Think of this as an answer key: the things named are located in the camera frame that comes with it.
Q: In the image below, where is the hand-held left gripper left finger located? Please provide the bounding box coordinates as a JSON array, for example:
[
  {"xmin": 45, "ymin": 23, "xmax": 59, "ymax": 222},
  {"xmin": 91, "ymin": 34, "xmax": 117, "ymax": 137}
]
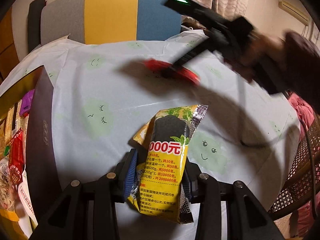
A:
[{"xmin": 30, "ymin": 149, "xmax": 138, "ymax": 240}]

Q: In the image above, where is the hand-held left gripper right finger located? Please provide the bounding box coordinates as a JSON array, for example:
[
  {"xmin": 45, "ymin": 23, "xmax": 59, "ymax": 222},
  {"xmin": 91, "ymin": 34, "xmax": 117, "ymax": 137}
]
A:
[{"xmin": 183, "ymin": 162, "xmax": 279, "ymax": 240}]

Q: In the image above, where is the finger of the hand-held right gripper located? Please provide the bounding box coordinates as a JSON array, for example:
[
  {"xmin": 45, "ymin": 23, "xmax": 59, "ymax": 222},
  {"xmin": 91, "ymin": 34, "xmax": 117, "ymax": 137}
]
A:
[{"xmin": 160, "ymin": 47, "xmax": 211, "ymax": 78}]

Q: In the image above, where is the long red snack packet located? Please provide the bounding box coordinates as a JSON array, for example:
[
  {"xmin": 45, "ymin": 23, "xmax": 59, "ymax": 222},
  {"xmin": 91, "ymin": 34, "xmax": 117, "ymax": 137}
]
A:
[{"xmin": 144, "ymin": 59, "xmax": 202, "ymax": 84}]

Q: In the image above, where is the yellow snack packet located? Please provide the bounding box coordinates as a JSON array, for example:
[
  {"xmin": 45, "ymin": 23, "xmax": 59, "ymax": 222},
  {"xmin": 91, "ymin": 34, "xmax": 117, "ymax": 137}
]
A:
[{"xmin": 126, "ymin": 104, "xmax": 209, "ymax": 223}]

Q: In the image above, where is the gold tin box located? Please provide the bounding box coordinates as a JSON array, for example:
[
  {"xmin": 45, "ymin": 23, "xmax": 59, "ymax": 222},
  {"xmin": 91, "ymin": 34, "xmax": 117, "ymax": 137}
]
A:
[{"xmin": 0, "ymin": 65, "xmax": 63, "ymax": 240}]

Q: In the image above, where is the long white snack packet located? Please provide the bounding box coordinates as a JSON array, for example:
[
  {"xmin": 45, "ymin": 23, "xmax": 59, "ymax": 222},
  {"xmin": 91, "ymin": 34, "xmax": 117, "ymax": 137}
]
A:
[{"xmin": 17, "ymin": 167, "xmax": 36, "ymax": 221}]

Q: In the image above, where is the small red snack bar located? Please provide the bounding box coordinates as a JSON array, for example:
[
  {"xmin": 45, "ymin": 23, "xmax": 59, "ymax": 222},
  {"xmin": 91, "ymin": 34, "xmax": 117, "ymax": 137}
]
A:
[{"xmin": 9, "ymin": 127, "xmax": 26, "ymax": 186}]

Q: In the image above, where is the purple snack packet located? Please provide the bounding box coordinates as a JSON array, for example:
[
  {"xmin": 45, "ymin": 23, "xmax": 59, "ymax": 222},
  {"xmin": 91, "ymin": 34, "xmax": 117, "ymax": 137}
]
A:
[{"xmin": 20, "ymin": 90, "xmax": 35, "ymax": 117}]

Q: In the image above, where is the person's right forearm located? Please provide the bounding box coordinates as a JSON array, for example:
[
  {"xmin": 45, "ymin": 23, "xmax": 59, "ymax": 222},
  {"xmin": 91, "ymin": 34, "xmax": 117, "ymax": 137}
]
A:
[{"xmin": 282, "ymin": 30, "xmax": 320, "ymax": 108}]

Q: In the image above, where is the person's right hand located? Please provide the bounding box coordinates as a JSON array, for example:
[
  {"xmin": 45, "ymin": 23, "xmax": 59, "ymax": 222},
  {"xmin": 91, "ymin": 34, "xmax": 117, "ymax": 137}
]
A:
[{"xmin": 225, "ymin": 33, "xmax": 288, "ymax": 83}]

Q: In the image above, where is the white air conditioner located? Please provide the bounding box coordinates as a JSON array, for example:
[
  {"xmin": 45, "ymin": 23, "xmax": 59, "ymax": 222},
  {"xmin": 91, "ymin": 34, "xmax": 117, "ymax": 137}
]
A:
[{"xmin": 279, "ymin": 0, "xmax": 310, "ymax": 23}]

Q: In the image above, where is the grey yellow blue chair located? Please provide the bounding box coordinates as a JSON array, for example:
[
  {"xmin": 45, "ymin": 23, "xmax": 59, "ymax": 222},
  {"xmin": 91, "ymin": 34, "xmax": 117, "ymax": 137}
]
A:
[{"xmin": 40, "ymin": 0, "xmax": 188, "ymax": 45}]

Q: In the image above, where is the pink cloth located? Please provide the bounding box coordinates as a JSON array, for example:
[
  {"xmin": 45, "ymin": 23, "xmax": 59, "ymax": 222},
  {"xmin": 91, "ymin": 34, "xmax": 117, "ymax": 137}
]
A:
[{"xmin": 287, "ymin": 92, "xmax": 317, "ymax": 125}]

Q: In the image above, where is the brown wicker chair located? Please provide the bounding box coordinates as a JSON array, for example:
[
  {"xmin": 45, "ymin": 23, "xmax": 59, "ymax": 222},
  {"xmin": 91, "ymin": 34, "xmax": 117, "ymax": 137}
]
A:
[{"xmin": 269, "ymin": 120, "xmax": 320, "ymax": 220}]

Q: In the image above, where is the wooden panelled wardrobe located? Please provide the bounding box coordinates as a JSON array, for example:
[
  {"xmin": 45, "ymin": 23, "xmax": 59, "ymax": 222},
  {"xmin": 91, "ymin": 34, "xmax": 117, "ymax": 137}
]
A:
[{"xmin": 0, "ymin": 12, "xmax": 20, "ymax": 80}]

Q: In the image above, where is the black cable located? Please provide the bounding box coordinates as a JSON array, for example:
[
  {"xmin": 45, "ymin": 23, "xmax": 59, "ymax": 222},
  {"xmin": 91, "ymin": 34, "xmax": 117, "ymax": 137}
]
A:
[{"xmin": 299, "ymin": 117, "xmax": 318, "ymax": 220}]

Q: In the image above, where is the black padded post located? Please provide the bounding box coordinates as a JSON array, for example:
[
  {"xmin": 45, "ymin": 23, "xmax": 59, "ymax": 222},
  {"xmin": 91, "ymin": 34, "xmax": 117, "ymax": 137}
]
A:
[{"xmin": 28, "ymin": 0, "xmax": 47, "ymax": 54}]

